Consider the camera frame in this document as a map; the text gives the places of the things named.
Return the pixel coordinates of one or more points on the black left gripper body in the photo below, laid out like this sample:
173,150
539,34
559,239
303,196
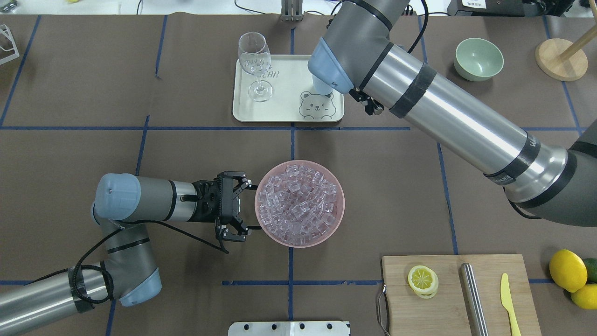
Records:
206,205

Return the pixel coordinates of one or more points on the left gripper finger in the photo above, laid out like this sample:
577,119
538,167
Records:
229,233
233,180

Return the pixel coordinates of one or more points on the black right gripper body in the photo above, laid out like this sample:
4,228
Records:
371,104

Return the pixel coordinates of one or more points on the pink bowl of ice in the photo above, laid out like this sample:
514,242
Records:
299,203

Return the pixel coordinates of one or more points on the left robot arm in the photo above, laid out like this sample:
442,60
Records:
124,204

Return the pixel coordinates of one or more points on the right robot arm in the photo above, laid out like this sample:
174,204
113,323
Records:
356,57

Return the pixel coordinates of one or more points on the light blue plastic cup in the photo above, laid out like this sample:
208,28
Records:
321,87

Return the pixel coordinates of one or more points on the cream bear serving tray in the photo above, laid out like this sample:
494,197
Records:
294,99

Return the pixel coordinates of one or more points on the green ceramic bowl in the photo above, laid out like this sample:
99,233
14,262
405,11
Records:
478,60

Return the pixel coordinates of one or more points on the clear wine glass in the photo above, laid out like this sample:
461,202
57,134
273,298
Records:
255,59

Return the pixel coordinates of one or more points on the lemon slice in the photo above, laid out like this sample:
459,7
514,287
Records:
423,281

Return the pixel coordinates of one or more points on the wooden cutting board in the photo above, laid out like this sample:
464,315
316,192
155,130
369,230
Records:
446,314

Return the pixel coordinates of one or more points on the wooden stand with pole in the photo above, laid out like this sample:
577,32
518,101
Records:
562,59

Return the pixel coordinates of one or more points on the yellow plastic knife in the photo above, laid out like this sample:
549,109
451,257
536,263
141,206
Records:
507,303

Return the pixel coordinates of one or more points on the steel muddler rod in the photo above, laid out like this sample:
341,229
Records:
476,315

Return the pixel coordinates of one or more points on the round yellow lemon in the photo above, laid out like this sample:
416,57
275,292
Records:
568,270

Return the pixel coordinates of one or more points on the green avocado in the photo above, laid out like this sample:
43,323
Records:
591,267

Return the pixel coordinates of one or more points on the yellow mango fruit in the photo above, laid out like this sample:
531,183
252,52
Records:
585,297

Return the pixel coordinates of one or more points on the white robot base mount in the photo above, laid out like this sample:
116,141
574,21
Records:
290,328

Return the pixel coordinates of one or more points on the white wire cup rack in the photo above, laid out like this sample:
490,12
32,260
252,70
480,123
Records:
8,48

